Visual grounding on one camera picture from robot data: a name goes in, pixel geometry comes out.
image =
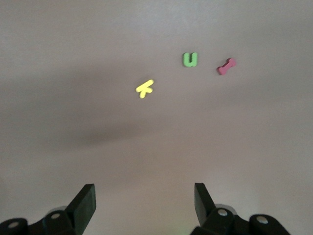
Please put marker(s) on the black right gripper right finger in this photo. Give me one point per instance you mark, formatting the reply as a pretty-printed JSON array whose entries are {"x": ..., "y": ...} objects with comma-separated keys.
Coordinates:
[{"x": 203, "y": 205}]

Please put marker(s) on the yellow foam letter k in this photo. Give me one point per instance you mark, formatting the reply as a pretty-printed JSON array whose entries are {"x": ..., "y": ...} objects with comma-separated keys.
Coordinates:
[{"x": 144, "y": 89}]

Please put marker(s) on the green foam letter u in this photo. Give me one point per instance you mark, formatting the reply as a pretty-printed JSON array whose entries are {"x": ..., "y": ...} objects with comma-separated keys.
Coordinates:
[{"x": 190, "y": 64}]

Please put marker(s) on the red foam letter I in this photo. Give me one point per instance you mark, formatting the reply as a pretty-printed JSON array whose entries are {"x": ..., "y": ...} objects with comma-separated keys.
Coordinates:
[{"x": 226, "y": 66}]

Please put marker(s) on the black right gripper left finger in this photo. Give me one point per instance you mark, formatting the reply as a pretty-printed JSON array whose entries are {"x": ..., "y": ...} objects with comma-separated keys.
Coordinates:
[{"x": 84, "y": 203}]

